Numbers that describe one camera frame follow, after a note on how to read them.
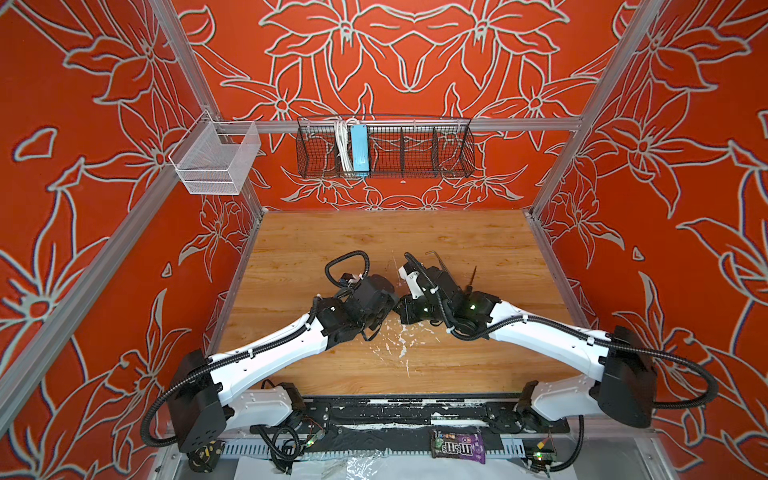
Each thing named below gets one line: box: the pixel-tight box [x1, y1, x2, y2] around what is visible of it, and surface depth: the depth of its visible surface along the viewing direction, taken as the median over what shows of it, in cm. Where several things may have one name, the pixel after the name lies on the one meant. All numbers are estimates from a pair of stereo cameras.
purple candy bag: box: [431, 429, 486, 464], surface depth 70 cm
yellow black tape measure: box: [186, 440, 226, 473], surface depth 68 cm
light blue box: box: [350, 124, 369, 177], surface depth 92 cm
